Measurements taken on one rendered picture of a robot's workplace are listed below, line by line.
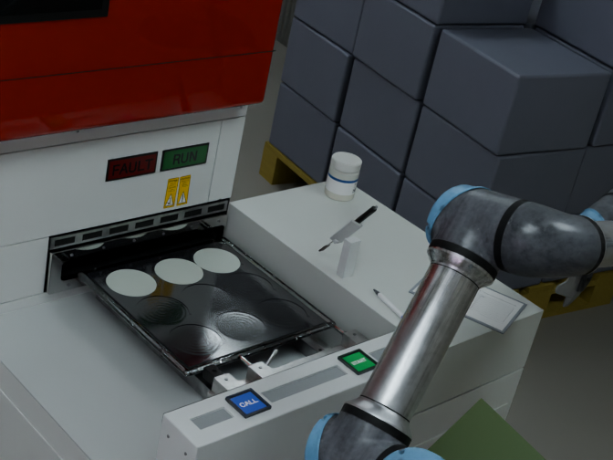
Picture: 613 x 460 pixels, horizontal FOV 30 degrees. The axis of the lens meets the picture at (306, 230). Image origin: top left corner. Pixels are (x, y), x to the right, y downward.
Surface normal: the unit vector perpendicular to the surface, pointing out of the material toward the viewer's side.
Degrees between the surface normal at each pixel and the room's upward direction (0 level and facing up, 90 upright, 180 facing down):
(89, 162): 90
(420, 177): 90
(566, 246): 65
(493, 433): 45
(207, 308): 0
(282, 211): 0
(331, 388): 0
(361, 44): 90
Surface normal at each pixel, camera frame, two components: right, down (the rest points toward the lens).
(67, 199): 0.65, 0.47
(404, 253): 0.19, -0.86
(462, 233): -0.35, -0.40
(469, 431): -0.45, -0.54
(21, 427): -0.73, 0.18
